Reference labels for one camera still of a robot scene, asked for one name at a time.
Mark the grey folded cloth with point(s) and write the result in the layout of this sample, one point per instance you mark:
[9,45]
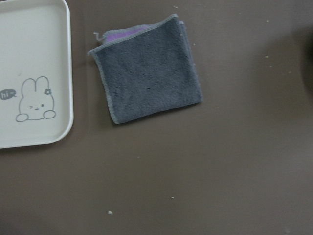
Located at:
[147,69]

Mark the cream rabbit tray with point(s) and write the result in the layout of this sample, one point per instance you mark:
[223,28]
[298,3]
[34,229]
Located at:
[36,94]

